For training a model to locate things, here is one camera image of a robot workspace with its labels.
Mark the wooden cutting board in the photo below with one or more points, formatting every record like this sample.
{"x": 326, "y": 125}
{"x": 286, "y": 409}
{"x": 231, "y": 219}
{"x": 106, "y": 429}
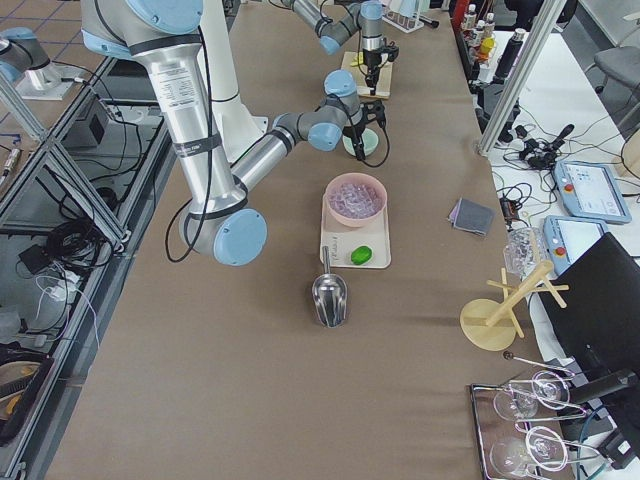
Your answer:
{"x": 384, "y": 81}

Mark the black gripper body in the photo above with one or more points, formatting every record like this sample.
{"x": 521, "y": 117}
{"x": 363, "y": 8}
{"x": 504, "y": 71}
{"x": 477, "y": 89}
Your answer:
{"x": 354, "y": 129}
{"x": 370, "y": 59}

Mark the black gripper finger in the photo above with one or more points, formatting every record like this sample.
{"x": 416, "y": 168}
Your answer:
{"x": 371, "y": 82}
{"x": 358, "y": 148}

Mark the mint green bowl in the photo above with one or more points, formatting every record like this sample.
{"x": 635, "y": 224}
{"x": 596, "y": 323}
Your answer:
{"x": 370, "y": 139}

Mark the black water bottle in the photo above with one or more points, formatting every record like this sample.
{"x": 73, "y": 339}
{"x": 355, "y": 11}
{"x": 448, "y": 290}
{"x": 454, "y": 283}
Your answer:
{"x": 509, "y": 55}

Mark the upper teach pendant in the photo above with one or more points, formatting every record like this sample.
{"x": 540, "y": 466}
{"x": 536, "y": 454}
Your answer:
{"x": 589, "y": 190}

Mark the lower teach pendant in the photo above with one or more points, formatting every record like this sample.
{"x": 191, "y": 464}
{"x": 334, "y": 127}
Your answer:
{"x": 568, "y": 238}

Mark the beige plastic tray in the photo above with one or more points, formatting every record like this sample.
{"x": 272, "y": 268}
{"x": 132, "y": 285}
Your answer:
{"x": 343, "y": 240}

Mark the aluminium frame post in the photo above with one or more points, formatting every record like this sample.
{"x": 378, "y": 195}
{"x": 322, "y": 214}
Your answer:
{"x": 533, "y": 45}

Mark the upper wine glass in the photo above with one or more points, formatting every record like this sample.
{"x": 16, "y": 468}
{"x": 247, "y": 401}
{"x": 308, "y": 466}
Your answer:
{"x": 521, "y": 399}

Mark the white wire rack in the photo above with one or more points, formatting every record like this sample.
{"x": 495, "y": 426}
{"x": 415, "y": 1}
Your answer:
{"x": 407, "y": 15}

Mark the clear plastic cup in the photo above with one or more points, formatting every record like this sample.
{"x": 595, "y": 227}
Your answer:
{"x": 524, "y": 250}

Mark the metal glass rack tray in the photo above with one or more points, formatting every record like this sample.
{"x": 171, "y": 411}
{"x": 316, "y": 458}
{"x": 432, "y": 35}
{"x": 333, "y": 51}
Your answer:
{"x": 490, "y": 428}

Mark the wine glass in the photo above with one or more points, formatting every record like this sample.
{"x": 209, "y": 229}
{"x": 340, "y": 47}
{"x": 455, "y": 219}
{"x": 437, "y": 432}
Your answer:
{"x": 537, "y": 454}
{"x": 521, "y": 399}

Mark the yellow measuring spoon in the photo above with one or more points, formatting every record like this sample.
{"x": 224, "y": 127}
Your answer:
{"x": 357, "y": 60}

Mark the wooden cup tree stand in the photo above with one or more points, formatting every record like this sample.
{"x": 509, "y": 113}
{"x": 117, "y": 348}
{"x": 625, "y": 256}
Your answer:
{"x": 492, "y": 325}

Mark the pink bowl of ice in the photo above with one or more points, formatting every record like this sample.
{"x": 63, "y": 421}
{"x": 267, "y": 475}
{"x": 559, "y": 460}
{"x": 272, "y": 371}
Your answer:
{"x": 355, "y": 199}

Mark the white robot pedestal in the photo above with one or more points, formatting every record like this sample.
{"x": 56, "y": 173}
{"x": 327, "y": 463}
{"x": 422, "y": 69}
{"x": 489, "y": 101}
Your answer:
{"x": 238, "y": 128}

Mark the lower wine glass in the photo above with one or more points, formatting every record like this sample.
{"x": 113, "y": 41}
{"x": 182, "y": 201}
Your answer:
{"x": 537, "y": 454}

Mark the black monitor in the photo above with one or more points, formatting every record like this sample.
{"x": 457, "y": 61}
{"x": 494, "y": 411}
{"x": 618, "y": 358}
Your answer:
{"x": 599, "y": 326}

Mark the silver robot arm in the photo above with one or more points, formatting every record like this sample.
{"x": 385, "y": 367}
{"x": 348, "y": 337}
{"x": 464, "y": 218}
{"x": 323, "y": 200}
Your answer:
{"x": 363, "y": 19}
{"x": 184, "y": 48}

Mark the teach pendant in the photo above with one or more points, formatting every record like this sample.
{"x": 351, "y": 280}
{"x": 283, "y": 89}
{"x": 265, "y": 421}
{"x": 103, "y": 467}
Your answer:
{"x": 568, "y": 238}
{"x": 589, "y": 190}

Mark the metal ice scoop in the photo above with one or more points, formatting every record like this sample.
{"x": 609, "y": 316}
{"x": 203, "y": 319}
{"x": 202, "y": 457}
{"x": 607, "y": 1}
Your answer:
{"x": 329, "y": 293}

